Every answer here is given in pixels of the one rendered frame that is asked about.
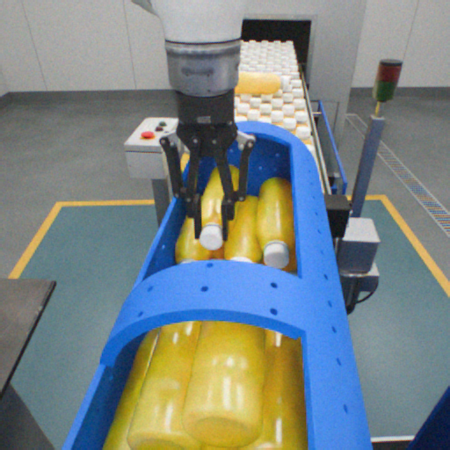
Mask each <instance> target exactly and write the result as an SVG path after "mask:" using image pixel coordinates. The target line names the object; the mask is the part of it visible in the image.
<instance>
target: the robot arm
mask: <svg viewBox="0 0 450 450"><path fill-rule="evenodd" d="M130 1H131V2H132V4H136V5H139V6H140V7H141V8H143V9H144V10H145V11H148V12H150V13H151V14H154V15H156V16H158V17H159V18H160V22H161V25H162V26H163V34H164V38H165V43H164V46H165V50H166V56H167V65H168V74H169V83H170V86H171V87H172V89H174V90H175V93H176V103H177V112H178V124H177V127H176V130H174V131H171V132H169V131H164V132H163V134H162V135H161V138H160V139H159V143H160V145H161V146H162V148H163V152H164V153H165V157H166V163H168V167H169V173H170V178H171V188H172V192H173V197H174V198H175V199H183V200H185V202H186V212H187V217H188V218H193V221H194V236H195V239H200V233H201V228H202V224H201V204H200V193H196V191H197V190H196V187H197V180H198V174H199V167H200V158H201V157H204V156H209V157H212V158H215V162H216V165H217V167H218V171H219V175H220V180H221V187H222V190H223V195H222V201H221V230H222V241H228V238H229V221H233V220H234V217H235V202H237V201H240V202H244V201H245V196H246V189H247V177H248V167H249V156H250V154H251V152H252V150H253V148H254V146H255V140H256V136H255V135H254V134H244V133H242V132H240V131H239V129H238V127H237V126H236V123H235V90H234V88H235V87H236V86H237V85H238V83H239V80H240V78H239V66H240V64H241V46H242V42H241V30H242V23H243V15H244V13H245V9H246V0H130ZM178 139H180V140H181V142H183V143H184V145H185V146H186V147H187V148H188V150H189V152H190V155H189V167H188V176H187V183H186V188H184V181H183V176H182V170H181V163H180V157H179V152H178V147H177V145H178ZM234 140H236V141H237V142H238V148H239V149H241V150H242V154H241V159H240V172H239V187H238V190H235V191H234V186H233V182H232V177H231V172H230V168H229V160H228V152H227V151H228V148H229V147H230V145H231V144H232V143H233V142H234ZM195 193H196V195H195Z"/></svg>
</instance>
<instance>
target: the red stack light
mask: <svg viewBox="0 0 450 450"><path fill-rule="evenodd" d="M402 68H403V65H402V66H399V67H389V66H383V65H380V64H379V65H378V69H377V74H376V79H377V80H380V81H383V82H396V81H398V80H400V76H401V73H402Z"/></svg>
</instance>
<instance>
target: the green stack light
mask: <svg viewBox="0 0 450 450"><path fill-rule="evenodd" d="M397 83H398V81H396V82H383V81H380V80H377V79H376V78H375V82H374V89H373V94H371V96H373V97H374V98H375V99H379V100H392V99H394V97H395V93H396V87H397Z"/></svg>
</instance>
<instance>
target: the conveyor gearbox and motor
mask: <svg viewBox="0 0 450 450"><path fill-rule="evenodd" d="M348 224H349V228H346V233H345V238H337V242H336V247H335V256H336V260H337V269H338V275H339V280H340V285H341V289H342V295H343V299H344V304H345V308H346V313H347V315H349V314H351V313H352V312H353V310H354V308H355V305H356V304H359V302H362V301H364V300H366V299H367V298H370V297H371V296H372V295H373V294H374V291H375V290H376V288H377V287H378V278H379V273H378V271H377V268H376V264H375V263H374V260H375V256H376V252H377V250H378V247H379V244H380V243H381V240H379V237H378V235H377V233H376V229H375V226H374V222H373V221H372V219H369V218H352V217H349V223H348ZM360 292H367V293H371V294H369V295H367V296H366V297H365V298H363V299H361V300H359V295H360Z"/></svg>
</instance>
